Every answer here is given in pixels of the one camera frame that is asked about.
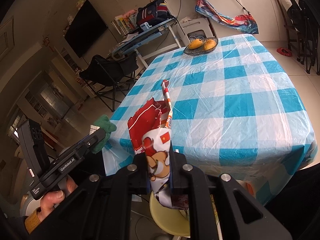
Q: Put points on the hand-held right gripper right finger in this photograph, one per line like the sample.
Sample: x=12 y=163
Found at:
x=178 y=177

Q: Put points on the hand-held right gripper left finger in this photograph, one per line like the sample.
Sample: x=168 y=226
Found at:
x=140 y=177

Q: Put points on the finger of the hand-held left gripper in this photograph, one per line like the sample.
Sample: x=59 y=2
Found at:
x=96 y=138

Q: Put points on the green cloth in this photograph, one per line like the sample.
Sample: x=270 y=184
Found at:
x=106 y=123

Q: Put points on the red snack bag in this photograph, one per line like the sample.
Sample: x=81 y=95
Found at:
x=155 y=140

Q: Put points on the yellow plastic basin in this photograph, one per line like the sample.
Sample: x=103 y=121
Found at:
x=165 y=220

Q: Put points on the person's left forearm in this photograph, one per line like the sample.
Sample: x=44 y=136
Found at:
x=32 y=220

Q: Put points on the person's left hand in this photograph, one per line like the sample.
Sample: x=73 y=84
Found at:
x=51 y=201

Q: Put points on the black folding chair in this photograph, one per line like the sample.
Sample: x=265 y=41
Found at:
x=107 y=72

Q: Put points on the blue checked tablecloth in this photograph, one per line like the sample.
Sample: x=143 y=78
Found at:
x=225 y=110

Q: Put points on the blue study desk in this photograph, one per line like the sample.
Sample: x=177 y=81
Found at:
x=142 y=38

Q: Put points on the black television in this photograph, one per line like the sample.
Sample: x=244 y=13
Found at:
x=86 y=28

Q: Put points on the row of books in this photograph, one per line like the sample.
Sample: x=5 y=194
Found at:
x=123 y=25

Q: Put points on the small blue device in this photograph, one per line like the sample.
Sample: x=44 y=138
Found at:
x=145 y=26

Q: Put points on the person's dark clothing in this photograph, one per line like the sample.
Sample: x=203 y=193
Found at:
x=300 y=205

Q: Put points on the glass fruit plate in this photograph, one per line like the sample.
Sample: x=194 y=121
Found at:
x=195 y=52

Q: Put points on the pink plush toy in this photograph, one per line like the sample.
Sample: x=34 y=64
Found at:
x=130 y=13

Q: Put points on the yellow mango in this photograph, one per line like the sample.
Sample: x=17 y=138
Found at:
x=195 y=44
x=209 y=45

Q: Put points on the dark blue backpack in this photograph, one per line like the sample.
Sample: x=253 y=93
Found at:
x=152 y=11

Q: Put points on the white plastic stool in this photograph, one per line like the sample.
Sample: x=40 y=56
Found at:
x=192 y=27

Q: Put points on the red slipper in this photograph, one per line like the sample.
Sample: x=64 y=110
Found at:
x=284 y=51

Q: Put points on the colourful printed cloth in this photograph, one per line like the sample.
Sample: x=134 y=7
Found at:
x=230 y=20

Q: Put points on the white cabinet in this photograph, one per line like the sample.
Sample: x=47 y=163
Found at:
x=262 y=17

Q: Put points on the dark wooden chair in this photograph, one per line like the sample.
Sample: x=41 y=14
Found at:
x=291 y=32

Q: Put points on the folded black camping chair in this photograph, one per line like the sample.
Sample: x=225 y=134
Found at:
x=306 y=30

